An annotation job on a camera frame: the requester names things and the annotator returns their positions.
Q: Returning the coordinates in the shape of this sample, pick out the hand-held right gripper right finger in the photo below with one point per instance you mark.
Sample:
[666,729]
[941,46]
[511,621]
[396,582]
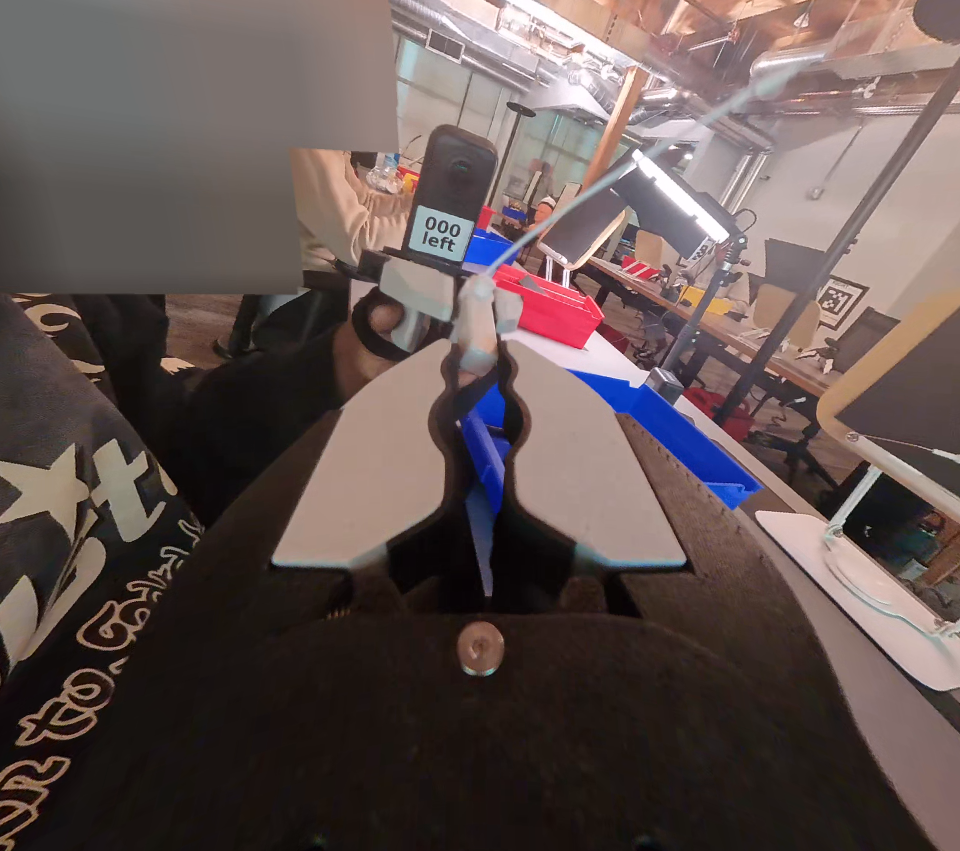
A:
[592,491]

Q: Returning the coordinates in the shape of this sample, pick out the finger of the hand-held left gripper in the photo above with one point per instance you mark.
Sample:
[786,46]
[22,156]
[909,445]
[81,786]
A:
[510,311]
[420,288]

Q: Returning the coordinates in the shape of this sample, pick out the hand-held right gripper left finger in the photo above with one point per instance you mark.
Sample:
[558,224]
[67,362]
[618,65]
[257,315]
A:
[360,491]

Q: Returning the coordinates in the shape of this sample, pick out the blue bin with tag sticker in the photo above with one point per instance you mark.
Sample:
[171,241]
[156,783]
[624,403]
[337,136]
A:
[675,431]

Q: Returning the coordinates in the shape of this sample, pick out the person's left hand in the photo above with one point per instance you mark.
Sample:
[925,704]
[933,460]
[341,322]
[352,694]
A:
[360,371]

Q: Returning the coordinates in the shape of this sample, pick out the red plastic bin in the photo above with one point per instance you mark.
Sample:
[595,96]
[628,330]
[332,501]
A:
[555,311]

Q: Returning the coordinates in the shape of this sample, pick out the small blue plastic bin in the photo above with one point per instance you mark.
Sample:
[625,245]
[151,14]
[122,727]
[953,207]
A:
[487,249]

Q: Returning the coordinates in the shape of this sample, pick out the black floor lamp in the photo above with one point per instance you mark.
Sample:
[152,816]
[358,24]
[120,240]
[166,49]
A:
[937,15]
[521,110]

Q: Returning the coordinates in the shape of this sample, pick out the black board on white stand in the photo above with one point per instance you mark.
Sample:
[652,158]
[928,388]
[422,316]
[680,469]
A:
[915,386]
[585,232]

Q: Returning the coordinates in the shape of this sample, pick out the small grey box red stripe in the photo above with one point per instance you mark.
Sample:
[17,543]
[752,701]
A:
[664,384]

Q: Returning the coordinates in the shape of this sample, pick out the yellow plastic bin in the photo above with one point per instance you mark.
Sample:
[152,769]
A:
[705,301]

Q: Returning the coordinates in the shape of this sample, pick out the studio light panel on stand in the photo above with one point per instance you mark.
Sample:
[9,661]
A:
[675,198]

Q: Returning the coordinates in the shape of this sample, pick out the long wooden workbench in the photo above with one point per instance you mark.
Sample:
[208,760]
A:
[750,341]

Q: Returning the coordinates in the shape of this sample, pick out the black board with wooden back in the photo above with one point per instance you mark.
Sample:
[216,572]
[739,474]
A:
[787,318]

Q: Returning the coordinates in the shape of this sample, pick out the black panel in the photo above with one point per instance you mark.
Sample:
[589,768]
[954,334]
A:
[795,266]

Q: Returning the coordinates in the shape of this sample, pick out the black printed shirt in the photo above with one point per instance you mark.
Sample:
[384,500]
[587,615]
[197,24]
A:
[60,491]

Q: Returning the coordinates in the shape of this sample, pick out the wall tag sign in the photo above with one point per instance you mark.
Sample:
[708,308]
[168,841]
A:
[840,300]

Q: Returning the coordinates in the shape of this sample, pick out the silver air duct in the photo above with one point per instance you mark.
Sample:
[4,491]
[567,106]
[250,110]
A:
[787,60]

